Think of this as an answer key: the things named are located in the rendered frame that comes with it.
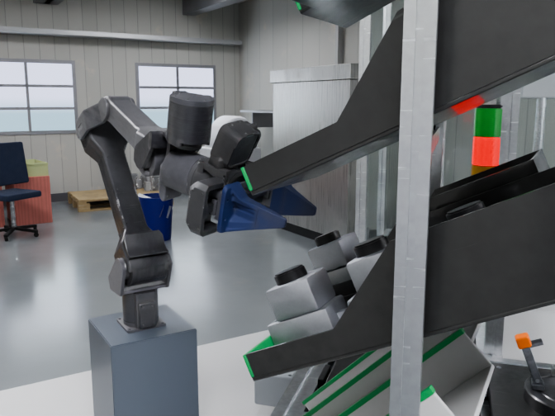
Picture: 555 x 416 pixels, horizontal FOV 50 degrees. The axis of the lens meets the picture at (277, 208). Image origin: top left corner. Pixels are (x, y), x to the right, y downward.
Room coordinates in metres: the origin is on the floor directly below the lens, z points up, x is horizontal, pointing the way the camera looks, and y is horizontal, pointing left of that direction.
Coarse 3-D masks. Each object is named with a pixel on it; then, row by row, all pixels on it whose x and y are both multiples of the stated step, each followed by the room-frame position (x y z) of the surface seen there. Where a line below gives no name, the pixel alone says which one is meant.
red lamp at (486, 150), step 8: (472, 144) 1.05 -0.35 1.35; (480, 144) 1.03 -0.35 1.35; (488, 144) 1.02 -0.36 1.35; (496, 144) 1.02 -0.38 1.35; (472, 152) 1.05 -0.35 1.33; (480, 152) 1.03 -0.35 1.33; (488, 152) 1.02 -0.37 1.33; (496, 152) 1.02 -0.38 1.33; (472, 160) 1.05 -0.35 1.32; (480, 160) 1.03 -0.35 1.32; (488, 160) 1.02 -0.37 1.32; (496, 160) 1.02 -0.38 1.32
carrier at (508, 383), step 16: (496, 368) 0.95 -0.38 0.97; (512, 368) 0.95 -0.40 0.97; (528, 368) 0.95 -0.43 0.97; (496, 384) 0.89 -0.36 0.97; (512, 384) 0.89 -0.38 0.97; (528, 384) 0.85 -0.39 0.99; (544, 384) 0.85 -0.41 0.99; (496, 400) 0.84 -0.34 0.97; (512, 400) 0.84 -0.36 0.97; (528, 400) 0.82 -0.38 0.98; (544, 400) 0.80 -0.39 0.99
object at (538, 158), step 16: (512, 160) 0.64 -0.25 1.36; (528, 160) 0.63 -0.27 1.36; (544, 160) 0.60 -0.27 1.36; (480, 176) 0.65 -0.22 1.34; (496, 176) 0.52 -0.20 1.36; (512, 176) 0.52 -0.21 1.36; (528, 176) 0.51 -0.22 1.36; (448, 192) 0.54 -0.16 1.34; (464, 192) 0.54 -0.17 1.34; (480, 192) 0.53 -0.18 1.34; (432, 208) 0.55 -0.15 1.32; (336, 288) 0.59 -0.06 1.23; (352, 288) 0.58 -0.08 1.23
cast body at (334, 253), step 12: (324, 240) 0.65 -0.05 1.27; (336, 240) 0.64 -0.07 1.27; (348, 240) 0.65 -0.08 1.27; (312, 252) 0.65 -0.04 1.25; (324, 252) 0.64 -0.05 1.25; (336, 252) 0.64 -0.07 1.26; (348, 252) 0.64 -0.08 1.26; (312, 264) 0.66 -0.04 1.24; (324, 264) 0.65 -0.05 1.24; (336, 264) 0.64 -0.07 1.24; (336, 276) 0.64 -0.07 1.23; (348, 276) 0.63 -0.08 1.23
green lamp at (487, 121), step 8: (480, 112) 1.03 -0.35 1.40; (488, 112) 1.02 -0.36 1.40; (496, 112) 1.02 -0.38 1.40; (480, 120) 1.03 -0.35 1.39; (488, 120) 1.02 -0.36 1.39; (496, 120) 1.02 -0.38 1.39; (480, 128) 1.03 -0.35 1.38; (488, 128) 1.02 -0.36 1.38; (496, 128) 1.02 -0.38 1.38; (480, 136) 1.03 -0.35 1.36; (488, 136) 1.02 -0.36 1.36; (496, 136) 1.02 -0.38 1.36
